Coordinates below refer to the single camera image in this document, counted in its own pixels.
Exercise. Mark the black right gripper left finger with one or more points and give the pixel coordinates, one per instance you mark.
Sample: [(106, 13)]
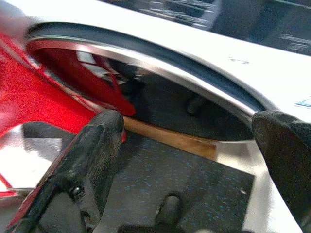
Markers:
[(82, 165)]

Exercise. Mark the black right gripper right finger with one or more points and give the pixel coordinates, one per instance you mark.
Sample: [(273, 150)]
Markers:
[(289, 155)]

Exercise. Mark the red plastic stool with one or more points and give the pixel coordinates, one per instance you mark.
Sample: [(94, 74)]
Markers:
[(29, 97)]

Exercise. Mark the light wooden strip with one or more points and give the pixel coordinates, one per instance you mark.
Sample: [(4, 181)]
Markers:
[(170, 138)]

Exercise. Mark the dark speckled floor mat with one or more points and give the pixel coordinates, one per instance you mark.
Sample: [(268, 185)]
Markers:
[(182, 174)]

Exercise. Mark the chrome-ringed dark glass washer door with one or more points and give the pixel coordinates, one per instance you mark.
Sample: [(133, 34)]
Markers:
[(170, 102)]

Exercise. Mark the white front-load washer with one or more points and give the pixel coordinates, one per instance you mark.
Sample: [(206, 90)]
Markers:
[(194, 41)]

